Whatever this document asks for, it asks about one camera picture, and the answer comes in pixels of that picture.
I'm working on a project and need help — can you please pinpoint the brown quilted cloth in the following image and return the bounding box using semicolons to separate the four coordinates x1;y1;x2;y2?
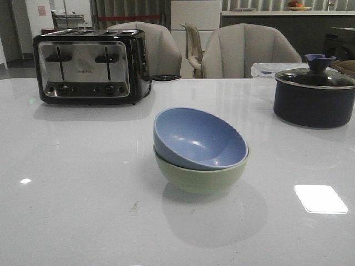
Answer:
330;59;355;78

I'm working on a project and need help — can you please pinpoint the dark blue cooking pot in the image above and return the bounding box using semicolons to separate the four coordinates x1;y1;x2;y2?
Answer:
273;81;354;128

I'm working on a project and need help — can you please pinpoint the fruit bowl on counter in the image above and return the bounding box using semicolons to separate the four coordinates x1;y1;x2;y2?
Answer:
286;0;312;11

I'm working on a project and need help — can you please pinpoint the beige upholstered chair left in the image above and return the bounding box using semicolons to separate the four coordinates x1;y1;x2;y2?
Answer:
108;22;182;76

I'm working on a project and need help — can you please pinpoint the black toaster power cord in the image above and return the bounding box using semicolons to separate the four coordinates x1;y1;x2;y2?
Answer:
143;74;182;98

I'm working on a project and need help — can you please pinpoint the beige upholstered chair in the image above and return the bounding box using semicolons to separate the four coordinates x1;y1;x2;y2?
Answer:
201;23;302;79
108;22;182;76

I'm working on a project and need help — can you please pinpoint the metal cart in background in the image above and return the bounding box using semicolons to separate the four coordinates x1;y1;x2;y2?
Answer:
51;11;85;29

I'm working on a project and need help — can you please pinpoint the white cabinet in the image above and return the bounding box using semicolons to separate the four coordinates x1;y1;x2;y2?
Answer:
170;1;222;79

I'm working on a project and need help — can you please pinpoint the green bowl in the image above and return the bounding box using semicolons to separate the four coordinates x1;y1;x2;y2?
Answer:
154;152;249;194

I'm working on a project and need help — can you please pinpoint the black and chrome toaster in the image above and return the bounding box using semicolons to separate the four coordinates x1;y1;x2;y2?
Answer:
33;29;151;105

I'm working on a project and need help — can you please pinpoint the beige upholstered chair right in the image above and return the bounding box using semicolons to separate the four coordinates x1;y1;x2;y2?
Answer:
201;23;302;79

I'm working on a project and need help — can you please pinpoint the beige office chair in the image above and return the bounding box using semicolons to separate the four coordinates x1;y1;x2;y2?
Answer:
180;23;204;78

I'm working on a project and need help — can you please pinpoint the glass pot lid blue knob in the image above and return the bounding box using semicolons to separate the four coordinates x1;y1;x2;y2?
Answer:
275;54;354;90

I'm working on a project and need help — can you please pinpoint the blue bowl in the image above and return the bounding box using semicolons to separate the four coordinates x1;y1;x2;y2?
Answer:
153;107;249;171

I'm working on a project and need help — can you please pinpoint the clear plastic storage container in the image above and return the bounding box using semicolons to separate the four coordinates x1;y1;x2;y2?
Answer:
250;63;309;79

